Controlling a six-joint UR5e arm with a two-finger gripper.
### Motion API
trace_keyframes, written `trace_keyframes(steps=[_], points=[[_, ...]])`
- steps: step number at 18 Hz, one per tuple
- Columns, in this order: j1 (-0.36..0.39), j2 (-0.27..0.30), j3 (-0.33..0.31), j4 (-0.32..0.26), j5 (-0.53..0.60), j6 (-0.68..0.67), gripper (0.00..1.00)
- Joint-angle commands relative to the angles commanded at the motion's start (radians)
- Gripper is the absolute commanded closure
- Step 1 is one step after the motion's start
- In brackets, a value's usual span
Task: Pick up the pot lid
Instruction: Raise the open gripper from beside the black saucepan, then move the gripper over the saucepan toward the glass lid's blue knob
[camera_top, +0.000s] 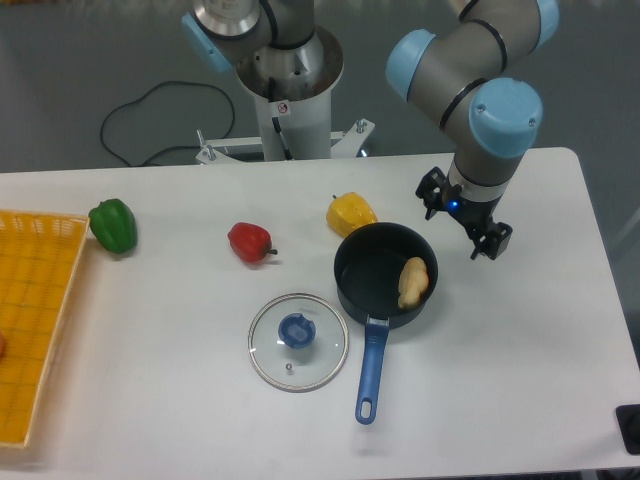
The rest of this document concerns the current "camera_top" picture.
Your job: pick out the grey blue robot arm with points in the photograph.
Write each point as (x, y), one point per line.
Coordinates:
(458, 81)

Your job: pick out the yellow bell pepper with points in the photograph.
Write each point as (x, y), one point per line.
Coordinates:
(349, 212)

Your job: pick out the glass lid with blue knob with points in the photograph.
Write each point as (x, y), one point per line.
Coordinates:
(298, 342)

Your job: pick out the red bell pepper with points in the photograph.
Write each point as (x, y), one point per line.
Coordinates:
(250, 242)

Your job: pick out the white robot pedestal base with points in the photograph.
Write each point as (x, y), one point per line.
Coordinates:
(291, 90)

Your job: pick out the green bell pepper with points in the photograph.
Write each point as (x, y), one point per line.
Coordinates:
(114, 225)

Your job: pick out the black device at table edge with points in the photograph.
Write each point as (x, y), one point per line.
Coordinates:
(628, 418)

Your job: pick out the yellow woven basket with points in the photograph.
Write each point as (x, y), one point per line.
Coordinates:
(40, 253)

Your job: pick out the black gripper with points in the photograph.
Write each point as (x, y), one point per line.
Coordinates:
(490, 239)

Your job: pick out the dark pot with blue handle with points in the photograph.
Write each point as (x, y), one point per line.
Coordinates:
(367, 270)

